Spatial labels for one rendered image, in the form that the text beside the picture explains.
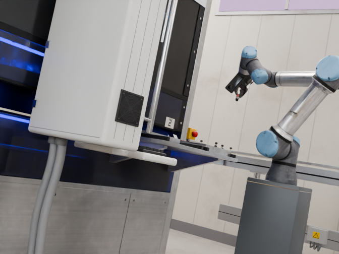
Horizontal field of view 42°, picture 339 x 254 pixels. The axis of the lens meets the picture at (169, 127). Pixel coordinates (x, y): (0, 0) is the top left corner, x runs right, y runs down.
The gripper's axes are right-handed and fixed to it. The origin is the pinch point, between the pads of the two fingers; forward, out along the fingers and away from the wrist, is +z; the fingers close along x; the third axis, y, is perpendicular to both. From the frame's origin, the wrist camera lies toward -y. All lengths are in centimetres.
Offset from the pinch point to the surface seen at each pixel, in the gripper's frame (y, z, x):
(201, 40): 22, 9, 50
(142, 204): -73, 40, 2
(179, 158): -38, 35, 7
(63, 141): -99, -47, 13
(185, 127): -18.8, 36.6, 20.9
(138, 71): -67, -73, 2
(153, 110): -68, -58, -7
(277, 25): 221, 167, 105
